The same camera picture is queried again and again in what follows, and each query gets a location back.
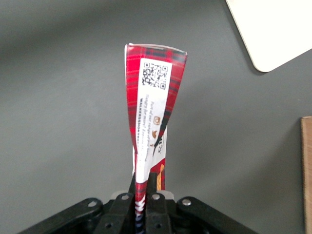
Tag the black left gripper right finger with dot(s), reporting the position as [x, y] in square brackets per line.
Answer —
[156, 214]

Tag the red tartan cookie box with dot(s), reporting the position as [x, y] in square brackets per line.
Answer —
[156, 97]

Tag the cream plastic tray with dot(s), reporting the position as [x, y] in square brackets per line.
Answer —
[273, 29]

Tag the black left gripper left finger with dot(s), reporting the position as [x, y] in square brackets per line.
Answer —
[119, 214]

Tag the wooden two-drawer cabinet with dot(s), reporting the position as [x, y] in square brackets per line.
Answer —
[307, 175]

